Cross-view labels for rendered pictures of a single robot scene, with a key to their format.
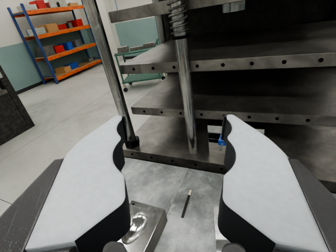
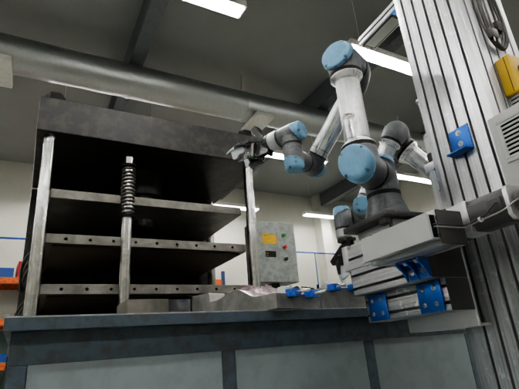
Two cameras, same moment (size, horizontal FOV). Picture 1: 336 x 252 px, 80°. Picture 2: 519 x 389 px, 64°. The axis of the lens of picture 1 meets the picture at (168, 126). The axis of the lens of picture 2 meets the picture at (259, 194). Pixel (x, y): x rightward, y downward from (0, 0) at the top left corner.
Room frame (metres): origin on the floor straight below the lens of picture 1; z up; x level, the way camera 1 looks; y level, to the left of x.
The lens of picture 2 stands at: (-0.81, 1.33, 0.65)
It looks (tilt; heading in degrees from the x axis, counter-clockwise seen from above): 21 degrees up; 301
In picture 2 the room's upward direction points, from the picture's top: 5 degrees counter-clockwise
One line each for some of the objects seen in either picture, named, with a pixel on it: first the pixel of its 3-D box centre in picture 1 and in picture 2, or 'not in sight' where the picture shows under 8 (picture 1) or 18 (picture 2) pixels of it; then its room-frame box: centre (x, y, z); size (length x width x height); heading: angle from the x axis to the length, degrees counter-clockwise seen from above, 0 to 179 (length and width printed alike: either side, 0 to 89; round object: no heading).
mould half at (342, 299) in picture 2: not in sight; (311, 301); (0.08, -0.53, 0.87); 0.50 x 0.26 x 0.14; 151
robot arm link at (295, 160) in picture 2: not in sight; (296, 158); (-0.19, 0.02, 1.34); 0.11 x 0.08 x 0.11; 83
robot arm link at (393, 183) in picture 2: not in sight; (378, 176); (-0.46, -0.06, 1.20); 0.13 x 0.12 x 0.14; 83
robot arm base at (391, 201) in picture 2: not in sight; (385, 208); (-0.46, -0.07, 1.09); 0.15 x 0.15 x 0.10
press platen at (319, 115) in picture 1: (234, 87); (140, 299); (1.18, -0.46, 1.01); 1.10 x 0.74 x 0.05; 61
